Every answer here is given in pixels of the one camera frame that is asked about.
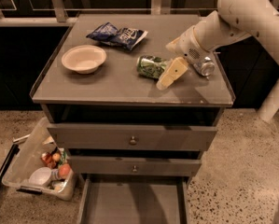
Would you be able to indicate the silver blue soda can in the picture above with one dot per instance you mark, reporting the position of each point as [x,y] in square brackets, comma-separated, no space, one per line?
[205,68]

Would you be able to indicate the grey top drawer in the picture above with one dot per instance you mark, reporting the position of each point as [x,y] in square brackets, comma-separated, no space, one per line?
[132,137]

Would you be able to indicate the grey drawer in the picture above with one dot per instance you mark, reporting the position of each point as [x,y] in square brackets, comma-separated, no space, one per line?
[133,166]
[132,137]
[127,199]

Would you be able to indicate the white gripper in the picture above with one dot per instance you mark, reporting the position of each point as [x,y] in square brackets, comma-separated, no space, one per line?
[188,46]

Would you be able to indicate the grey drawer cabinet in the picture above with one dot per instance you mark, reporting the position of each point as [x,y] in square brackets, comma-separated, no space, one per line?
[116,94]

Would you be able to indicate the grey middle drawer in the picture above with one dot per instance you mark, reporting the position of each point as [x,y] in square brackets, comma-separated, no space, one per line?
[133,166]

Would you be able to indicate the green soda can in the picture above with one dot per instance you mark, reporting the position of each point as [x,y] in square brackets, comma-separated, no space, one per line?
[151,66]

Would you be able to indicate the white cup in bin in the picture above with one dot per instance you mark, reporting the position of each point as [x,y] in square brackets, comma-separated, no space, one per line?
[40,177]

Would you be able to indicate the white paper bowl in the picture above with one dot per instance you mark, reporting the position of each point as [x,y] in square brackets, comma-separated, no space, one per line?
[84,59]

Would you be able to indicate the metal window railing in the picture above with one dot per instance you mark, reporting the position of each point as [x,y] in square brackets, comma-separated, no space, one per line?
[64,12]

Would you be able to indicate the orange fruit in bin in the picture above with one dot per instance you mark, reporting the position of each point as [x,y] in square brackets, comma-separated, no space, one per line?
[64,171]

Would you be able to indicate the blue chip bag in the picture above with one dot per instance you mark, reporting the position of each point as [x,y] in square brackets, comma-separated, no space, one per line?
[124,37]

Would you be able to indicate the black bar on floor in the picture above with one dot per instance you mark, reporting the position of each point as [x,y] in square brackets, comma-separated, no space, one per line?
[12,152]

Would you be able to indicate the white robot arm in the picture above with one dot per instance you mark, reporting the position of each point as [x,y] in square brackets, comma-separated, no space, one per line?
[238,182]

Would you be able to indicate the clear plastic storage bin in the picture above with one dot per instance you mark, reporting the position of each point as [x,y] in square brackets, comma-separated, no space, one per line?
[28,160]

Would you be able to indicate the grey bottom drawer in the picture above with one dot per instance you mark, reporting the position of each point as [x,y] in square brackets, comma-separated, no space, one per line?
[127,199]

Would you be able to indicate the red snack packet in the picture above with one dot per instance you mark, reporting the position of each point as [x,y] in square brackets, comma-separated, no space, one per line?
[48,160]

